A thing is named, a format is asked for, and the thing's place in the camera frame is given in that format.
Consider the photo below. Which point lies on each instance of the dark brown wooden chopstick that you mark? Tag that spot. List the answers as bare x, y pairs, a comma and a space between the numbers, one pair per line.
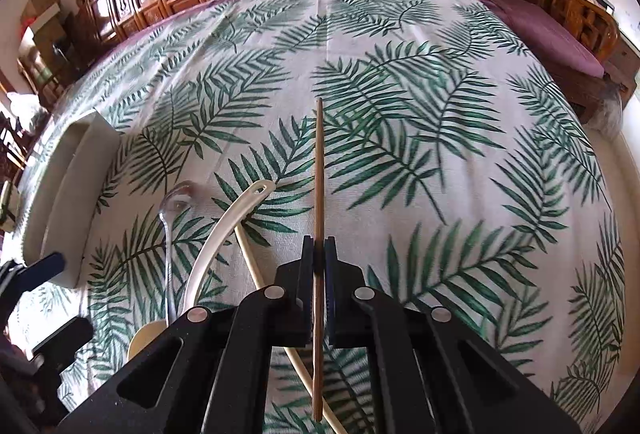
318, 294

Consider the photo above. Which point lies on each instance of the grey utensil tray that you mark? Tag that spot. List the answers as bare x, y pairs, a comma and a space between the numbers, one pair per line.
60, 215

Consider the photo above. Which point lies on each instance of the purple seat cushion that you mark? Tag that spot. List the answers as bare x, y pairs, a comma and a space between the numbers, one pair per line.
544, 36

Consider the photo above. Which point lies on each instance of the beige plastic ladle spoon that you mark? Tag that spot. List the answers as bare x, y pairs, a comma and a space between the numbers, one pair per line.
249, 200

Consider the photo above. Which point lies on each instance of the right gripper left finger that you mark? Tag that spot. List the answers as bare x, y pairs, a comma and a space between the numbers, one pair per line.
208, 376

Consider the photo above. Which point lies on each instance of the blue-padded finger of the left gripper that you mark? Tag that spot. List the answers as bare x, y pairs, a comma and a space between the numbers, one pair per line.
17, 279

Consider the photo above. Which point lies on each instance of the stacked cardboard boxes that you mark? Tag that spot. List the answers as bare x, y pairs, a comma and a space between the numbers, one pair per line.
44, 50

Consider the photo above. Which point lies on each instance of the palm leaf patterned tablecloth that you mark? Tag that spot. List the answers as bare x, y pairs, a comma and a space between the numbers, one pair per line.
456, 174

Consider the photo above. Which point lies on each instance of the clear plastic spoon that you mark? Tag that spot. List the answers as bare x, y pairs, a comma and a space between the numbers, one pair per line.
175, 202

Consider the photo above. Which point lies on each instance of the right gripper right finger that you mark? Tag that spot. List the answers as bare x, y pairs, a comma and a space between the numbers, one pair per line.
430, 372

